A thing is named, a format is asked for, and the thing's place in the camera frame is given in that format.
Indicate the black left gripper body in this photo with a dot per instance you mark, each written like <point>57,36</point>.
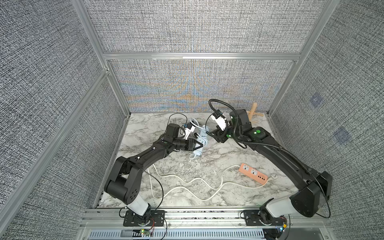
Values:
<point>189,144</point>

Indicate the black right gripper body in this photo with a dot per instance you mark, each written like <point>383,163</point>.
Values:
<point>221,135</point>

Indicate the pink power strip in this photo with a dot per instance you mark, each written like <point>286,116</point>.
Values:
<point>253,174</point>

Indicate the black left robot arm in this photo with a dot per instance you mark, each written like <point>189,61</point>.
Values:
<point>124,180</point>

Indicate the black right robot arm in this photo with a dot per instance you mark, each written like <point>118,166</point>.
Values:
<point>313,188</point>

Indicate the wooden mug tree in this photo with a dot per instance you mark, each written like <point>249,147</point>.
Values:
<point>253,115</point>

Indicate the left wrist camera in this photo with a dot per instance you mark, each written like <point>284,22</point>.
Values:
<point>189,129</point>

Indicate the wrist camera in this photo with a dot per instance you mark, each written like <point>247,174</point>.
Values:
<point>220,120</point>
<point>189,129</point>

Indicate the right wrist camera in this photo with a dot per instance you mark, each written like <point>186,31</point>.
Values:
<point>220,120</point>

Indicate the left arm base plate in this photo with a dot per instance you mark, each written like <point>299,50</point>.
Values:
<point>144,217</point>

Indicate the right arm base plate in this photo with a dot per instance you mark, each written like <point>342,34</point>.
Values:
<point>261,218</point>

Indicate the aluminium front rail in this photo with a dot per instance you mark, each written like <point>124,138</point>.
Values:
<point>215,223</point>

